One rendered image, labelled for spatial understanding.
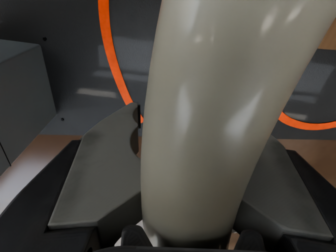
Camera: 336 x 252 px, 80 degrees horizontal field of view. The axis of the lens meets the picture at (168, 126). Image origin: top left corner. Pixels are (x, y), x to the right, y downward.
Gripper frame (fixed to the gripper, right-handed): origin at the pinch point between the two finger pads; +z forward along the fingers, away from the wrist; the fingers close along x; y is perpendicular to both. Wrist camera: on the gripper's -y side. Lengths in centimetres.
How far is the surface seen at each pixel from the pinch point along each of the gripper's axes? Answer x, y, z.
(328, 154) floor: 107, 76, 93
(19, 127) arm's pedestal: -64, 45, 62
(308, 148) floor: 93, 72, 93
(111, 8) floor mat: -26, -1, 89
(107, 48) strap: -30, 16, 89
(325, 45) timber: 65, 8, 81
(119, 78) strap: -25, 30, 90
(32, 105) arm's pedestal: -64, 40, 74
